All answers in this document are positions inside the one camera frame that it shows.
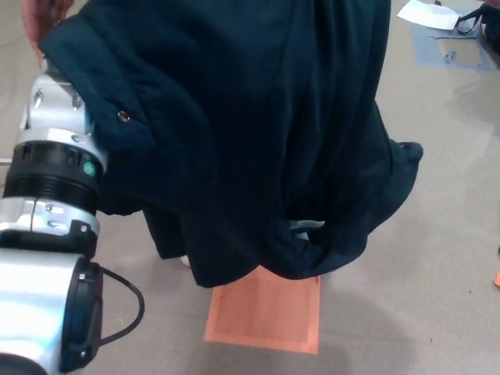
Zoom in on person's right hand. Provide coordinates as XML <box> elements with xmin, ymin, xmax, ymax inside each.
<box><xmin>20</xmin><ymin>0</ymin><xmax>93</xmax><ymax>67</ymax></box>

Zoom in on dark teal coat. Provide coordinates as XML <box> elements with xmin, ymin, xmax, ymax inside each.
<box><xmin>37</xmin><ymin>0</ymin><xmax>425</xmax><ymax>291</ymax></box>

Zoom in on orange square floor mat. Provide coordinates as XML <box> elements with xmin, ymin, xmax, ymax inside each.
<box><xmin>203</xmin><ymin>271</ymin><xmax>323</xmax><ymax>356</ymax></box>

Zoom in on blue tape floor square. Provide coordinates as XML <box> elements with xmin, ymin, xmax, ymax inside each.
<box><xmin>411</xmin><ymin>23</ymin><xmax>491</xmax><ymax>73</ymax></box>

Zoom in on white paper sheet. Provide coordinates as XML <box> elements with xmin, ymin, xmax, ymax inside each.
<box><xmin>396</xmin><ymin>0</ymin><xmax>463</xmax><ymax>30</ymax></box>

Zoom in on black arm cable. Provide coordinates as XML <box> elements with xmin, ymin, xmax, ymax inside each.
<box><xmin>97</xmin><ymin>266</ymin><xmax>146</xmax><ymax>353</ymax></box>

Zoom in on black bag with strap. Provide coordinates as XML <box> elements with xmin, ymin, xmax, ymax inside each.
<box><xmin>454</xmin><ymin>0</ymin><xmax>500</xmax><ymax>72</ymax></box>

